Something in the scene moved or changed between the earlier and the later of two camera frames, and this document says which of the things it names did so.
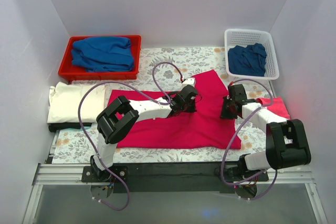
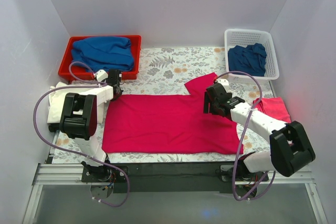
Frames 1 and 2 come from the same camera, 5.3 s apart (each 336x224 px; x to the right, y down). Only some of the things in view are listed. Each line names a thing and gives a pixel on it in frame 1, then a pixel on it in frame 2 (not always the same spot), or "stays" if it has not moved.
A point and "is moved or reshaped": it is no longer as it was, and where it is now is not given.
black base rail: (168, 177) stays
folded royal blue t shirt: (101, 53) stays
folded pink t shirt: (279, 106) stays
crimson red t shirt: (205, 128) is moved or reshaped
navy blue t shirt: (248, 60) stays
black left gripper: (191, 102) to (117, 91)
